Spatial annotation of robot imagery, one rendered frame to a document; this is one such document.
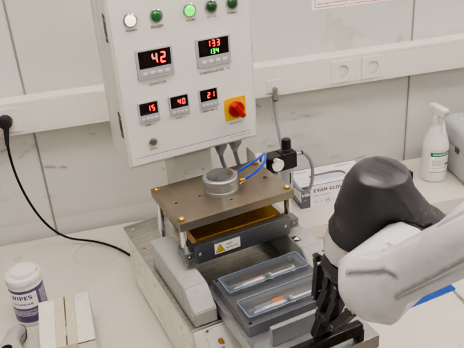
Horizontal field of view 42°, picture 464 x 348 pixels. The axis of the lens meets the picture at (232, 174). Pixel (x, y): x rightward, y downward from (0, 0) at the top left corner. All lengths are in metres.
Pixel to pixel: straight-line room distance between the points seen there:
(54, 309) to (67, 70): 0.68
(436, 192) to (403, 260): 1.31
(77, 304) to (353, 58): 1.08
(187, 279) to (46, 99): 0.75
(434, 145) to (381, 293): 1.30
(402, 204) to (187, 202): 0.62
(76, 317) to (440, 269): 1.00
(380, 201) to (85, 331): 0.85
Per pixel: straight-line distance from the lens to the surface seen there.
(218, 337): 1.28
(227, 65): 1.41
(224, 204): 1.30
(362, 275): 0.75
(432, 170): 2.05
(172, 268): 1.31
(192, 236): 1.30
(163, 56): 1.34
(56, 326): 1.49
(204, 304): 1.25
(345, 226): 0.85
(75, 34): 1.79
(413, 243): 0.69
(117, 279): 1.74
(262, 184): 1.37
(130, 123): 1.36
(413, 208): 0.81
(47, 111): 1.80
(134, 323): 1.58
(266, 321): 1.17
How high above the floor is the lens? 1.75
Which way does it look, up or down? 27 degrees down
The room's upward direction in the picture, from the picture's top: 4 degrees counter-clockwise
